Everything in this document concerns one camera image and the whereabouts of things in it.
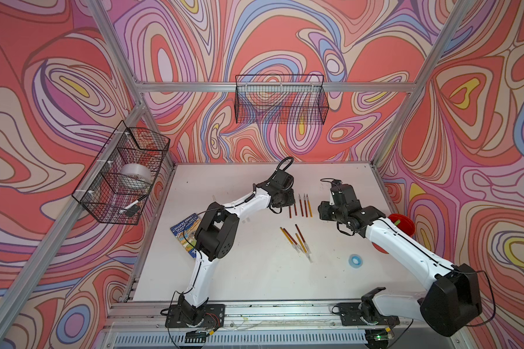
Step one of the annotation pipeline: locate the small object in left basket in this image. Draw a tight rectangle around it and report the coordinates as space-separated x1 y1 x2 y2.
119 200 140 218

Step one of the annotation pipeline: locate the blue treehouse paperback book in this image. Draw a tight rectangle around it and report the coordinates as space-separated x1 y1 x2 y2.
170 213 201 258

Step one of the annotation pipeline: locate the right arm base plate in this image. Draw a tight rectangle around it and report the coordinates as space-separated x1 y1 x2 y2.
331 302 400 327

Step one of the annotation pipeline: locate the black wire basket back wall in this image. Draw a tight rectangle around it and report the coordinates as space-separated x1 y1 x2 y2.
234 73 329 125

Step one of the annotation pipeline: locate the black wire basket wall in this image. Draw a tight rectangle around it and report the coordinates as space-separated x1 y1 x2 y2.
234 73 329 125
72 122 170 225

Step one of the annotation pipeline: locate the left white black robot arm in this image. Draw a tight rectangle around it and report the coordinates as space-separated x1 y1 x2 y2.
176 170 295 327

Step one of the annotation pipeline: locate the blue tape roll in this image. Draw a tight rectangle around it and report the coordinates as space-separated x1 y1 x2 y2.
349 254 363 268

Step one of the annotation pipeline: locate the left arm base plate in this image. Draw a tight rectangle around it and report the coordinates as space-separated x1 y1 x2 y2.
160 303 226 329

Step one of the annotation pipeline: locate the grey duct tape roll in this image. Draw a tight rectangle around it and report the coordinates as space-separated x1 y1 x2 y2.
119 164 153 190

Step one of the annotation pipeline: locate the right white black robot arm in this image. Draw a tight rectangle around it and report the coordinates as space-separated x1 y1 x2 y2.
318 178 483 337

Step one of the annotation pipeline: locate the red plastic cup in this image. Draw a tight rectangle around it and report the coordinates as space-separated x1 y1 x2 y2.
366 218 411 255

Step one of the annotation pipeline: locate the black wire basket left wall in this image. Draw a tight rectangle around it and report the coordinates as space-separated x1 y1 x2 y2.
72 122 170 225

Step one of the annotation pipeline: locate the yellow carving knife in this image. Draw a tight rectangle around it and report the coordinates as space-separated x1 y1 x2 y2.
305 194 313 218

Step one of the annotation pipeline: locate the yellow knife centre group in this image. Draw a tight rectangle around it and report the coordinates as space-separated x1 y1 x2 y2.
280 228 298 251

